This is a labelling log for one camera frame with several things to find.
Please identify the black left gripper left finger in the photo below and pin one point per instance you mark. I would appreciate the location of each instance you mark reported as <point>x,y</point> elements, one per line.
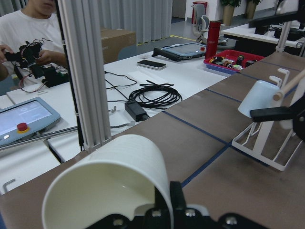
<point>159,201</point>

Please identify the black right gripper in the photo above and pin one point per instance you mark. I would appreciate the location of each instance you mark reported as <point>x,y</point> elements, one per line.
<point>296,112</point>

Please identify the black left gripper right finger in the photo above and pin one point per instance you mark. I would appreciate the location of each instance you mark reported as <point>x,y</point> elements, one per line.
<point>177,196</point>

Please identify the light blue ikea cup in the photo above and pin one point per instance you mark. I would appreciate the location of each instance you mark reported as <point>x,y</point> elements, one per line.
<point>259,97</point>

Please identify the white ikea cup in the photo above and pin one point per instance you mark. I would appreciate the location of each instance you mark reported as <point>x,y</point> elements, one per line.
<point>117,178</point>

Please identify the red parts tray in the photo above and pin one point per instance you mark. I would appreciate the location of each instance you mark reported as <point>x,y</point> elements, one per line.
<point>231,61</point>

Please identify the black power adapter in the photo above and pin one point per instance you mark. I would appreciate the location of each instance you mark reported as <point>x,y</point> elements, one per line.
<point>136,111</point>

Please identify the red thermos bottle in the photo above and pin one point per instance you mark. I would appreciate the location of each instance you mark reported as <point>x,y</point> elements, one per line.
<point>212,40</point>

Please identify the blue teach pendant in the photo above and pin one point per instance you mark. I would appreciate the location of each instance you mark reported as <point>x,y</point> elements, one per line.
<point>181,52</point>

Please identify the potted green plant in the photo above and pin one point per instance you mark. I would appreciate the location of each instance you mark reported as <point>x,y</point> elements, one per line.
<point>228,10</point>

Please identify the black smartphone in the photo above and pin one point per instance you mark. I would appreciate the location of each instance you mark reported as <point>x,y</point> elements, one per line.
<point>151,64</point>

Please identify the brown cardboard box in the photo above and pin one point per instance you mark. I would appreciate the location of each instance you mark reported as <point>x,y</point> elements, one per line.
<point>117,44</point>

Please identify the person in white shirt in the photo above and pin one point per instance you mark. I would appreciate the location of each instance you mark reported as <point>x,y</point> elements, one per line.
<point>36,22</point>

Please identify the white wire cup rack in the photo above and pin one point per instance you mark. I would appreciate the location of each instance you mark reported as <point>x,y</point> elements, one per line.
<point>273,142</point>

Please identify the grey metal ring clamp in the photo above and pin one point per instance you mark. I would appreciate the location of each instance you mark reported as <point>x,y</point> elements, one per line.
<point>118,119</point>

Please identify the aluminium frame post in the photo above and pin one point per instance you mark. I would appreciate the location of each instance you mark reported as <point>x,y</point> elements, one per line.
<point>82,36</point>

